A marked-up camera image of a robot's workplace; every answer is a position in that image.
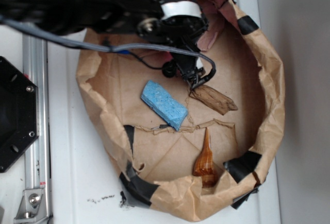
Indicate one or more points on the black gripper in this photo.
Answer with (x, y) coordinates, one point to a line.
(180, 25)

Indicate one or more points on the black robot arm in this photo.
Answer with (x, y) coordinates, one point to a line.
(52, 20)

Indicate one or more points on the blue sponge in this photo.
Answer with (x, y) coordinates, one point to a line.
(164, 105)

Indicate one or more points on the brown wood piece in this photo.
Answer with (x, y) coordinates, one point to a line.
(213, 99)

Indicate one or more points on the brown spiral seashell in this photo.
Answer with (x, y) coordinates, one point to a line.
(204, 166)

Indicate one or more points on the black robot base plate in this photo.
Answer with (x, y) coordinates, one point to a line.
(18, 114)

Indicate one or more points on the brown paper bag bin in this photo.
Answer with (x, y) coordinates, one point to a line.
(155, 162)

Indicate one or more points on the metal corner bracket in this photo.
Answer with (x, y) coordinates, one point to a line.
(32, 208)

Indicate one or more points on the aluminium extrusion rail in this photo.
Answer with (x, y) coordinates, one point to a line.
(37, 156)

